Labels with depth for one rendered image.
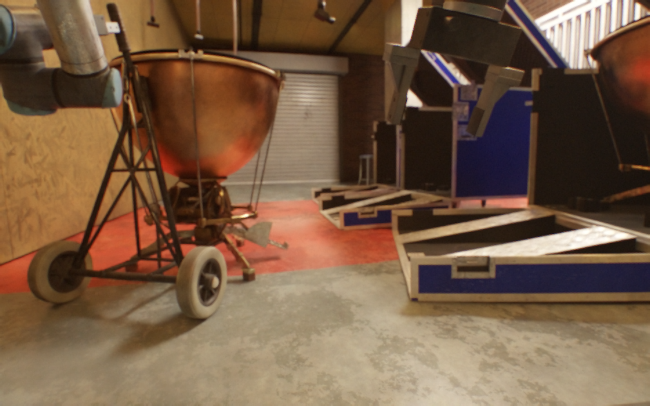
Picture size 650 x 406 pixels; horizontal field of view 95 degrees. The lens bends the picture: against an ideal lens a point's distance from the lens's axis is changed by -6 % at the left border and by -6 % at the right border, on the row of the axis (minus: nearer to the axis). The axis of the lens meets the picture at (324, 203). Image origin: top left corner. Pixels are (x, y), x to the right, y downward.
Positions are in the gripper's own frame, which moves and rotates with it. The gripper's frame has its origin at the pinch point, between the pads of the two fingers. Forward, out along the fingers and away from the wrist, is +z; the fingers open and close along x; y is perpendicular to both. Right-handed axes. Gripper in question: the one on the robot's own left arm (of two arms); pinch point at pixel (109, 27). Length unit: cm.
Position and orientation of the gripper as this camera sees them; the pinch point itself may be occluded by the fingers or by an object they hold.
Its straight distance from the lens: 116.6
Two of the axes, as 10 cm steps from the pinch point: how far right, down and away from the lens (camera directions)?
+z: 1.6, -4.7, 8.7
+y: -0.8, -8.8, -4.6
